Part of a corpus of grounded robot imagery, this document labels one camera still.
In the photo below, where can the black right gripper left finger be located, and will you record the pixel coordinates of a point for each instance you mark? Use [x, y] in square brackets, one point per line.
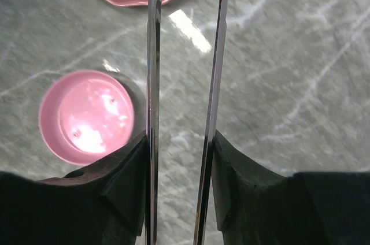
[102, 203]

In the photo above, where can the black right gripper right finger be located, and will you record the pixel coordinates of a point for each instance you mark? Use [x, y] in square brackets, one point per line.
[255, 205]

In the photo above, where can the pink round lid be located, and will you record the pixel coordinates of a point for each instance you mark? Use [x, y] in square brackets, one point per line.
[86, 115]

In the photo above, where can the steel serving tongs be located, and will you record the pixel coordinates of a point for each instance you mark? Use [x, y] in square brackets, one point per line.
[152, 121]

